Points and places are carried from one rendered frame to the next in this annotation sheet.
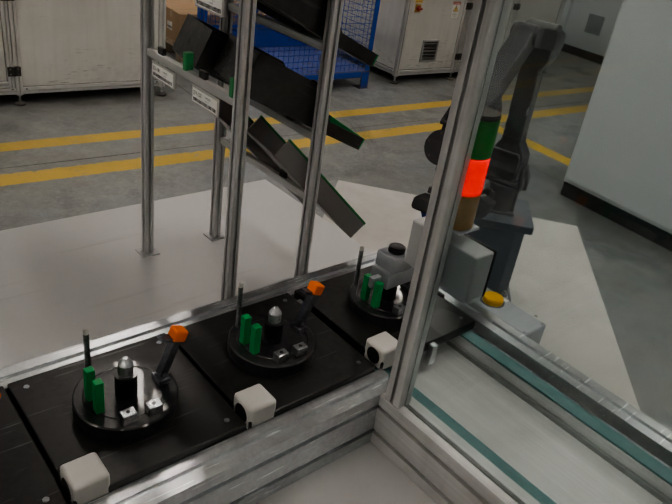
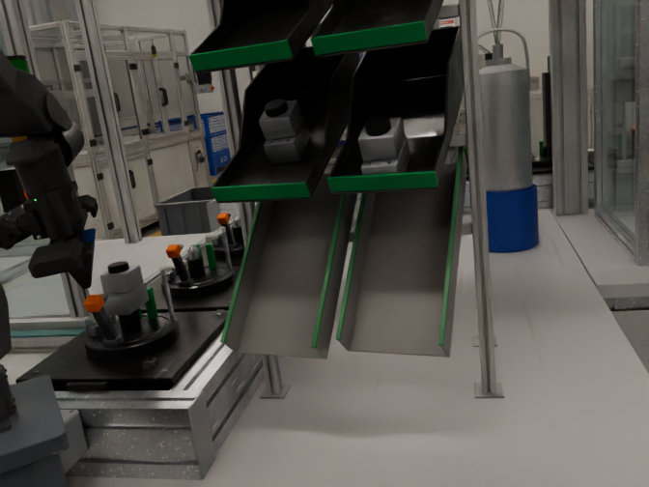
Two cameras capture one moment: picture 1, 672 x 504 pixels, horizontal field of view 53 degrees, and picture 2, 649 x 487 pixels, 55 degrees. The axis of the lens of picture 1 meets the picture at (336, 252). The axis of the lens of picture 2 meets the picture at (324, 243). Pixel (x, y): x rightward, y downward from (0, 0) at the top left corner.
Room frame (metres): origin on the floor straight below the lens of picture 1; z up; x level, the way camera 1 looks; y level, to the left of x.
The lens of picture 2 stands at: (1.97, -0.32, 1.32)
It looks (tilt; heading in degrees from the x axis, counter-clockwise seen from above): 15 degrees down; 148
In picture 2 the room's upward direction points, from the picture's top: 7 degrees counter-clockwise
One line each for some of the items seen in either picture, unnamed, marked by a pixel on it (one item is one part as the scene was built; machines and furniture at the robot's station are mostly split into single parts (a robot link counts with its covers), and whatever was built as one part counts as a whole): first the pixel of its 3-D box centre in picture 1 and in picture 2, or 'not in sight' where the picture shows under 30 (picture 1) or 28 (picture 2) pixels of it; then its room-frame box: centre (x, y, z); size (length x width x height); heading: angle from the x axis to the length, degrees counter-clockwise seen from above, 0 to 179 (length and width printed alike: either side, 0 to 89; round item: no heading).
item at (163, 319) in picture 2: (386, 300); (132, 335); (1.04, -0.10, 0.98); 0.14 x 0.14 x 0.02
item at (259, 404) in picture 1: (273, 327); (195, 264); (0.87, 0.08, 1.01); 0.24 x 0.24 x 0.13; 44
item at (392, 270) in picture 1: (389, 264); (126, 283); (1.04, -0.10, 1.06); 0.08 x 0.04 x 0.07; 134
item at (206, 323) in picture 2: (384, 309); (135, 347); (1.04, -0.10, 0.96); 0.24 x 0.24 x 0.02; 44
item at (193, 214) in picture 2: not in sight; (234, 214); (-0.83, 0.94, 0.73); 0.62 x 0.42 x 0.23; 44
